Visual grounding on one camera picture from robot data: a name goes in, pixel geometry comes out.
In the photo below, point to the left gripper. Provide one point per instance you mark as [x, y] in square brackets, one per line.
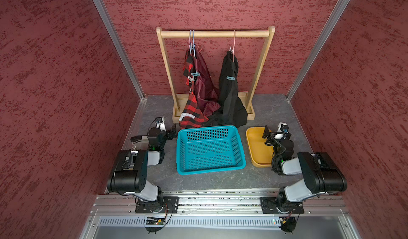
[169, 133]

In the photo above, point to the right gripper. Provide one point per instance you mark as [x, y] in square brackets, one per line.
[271, 135]

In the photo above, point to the black long-sleeve shirt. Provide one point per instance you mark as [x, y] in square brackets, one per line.
[232, 110]

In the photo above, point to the pink wire hanger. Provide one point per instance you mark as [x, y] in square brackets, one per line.
[233, 47]

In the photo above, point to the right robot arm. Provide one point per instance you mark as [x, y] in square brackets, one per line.
[320, 175]

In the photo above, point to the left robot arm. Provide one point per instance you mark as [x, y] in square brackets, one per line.
[128, 176]

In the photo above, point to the yellow plastic tray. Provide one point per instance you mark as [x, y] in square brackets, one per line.
[261, 154]

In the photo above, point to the red black plaid shirt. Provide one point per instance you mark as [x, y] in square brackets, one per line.
[192, 116]

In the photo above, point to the teal plastic basket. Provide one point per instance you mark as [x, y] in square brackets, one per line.
[209, 150]

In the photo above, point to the wooden clothes rack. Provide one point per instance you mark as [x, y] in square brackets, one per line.
[246, 97]

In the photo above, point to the maroon satin shirt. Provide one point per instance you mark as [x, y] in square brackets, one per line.
[205, 91]

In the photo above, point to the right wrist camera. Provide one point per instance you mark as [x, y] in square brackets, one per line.
[283, 128]

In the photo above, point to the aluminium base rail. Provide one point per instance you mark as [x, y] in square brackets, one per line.
[245, 208]

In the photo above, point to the blue wire hanger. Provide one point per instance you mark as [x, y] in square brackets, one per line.
[192, 45]

